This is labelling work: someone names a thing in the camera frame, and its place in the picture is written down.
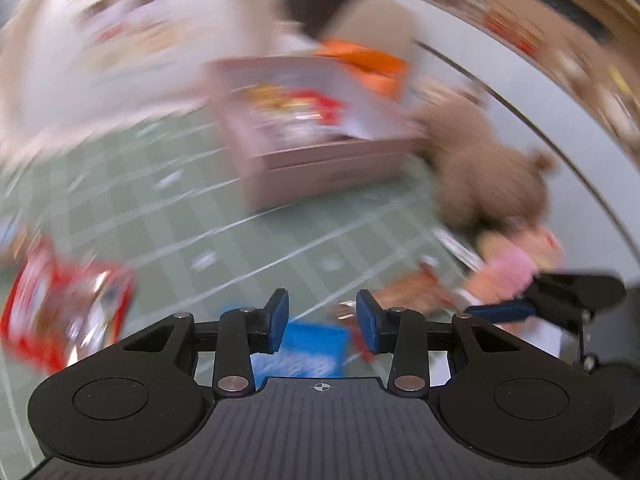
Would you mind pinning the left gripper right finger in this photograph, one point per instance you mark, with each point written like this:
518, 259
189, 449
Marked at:
375, 324

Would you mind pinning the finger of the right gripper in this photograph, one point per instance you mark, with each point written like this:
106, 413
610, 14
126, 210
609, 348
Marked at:
511, 311

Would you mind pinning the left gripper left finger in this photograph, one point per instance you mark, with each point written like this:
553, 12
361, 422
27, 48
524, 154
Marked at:
273, 319

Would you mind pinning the blue snack packet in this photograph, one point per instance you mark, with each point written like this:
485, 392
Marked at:
306, 350

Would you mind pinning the brown shiny snack bar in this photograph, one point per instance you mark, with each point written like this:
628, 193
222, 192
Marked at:
418, 290

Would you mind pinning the red snack bag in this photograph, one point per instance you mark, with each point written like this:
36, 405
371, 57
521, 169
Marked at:
59, 311

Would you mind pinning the pink plush toy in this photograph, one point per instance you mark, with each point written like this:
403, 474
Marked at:
510, 261

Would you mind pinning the brown plush toy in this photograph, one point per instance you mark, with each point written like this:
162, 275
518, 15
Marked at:
478, 178

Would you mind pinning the green checkered tablecloth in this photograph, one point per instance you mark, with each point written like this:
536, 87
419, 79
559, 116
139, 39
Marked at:
164, 198

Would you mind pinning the pink cardboard box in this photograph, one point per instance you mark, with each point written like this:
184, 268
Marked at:
280, 162

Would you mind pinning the orange snack bag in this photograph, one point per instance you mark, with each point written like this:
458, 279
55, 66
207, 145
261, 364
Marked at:
378, 71

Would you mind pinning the wooden shelf with items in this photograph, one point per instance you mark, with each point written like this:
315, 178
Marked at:
590, 47

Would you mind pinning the beige chair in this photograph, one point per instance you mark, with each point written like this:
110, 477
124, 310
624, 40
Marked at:
383, 25

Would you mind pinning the white food cover tent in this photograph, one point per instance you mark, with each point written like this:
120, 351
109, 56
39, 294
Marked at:
74, 69

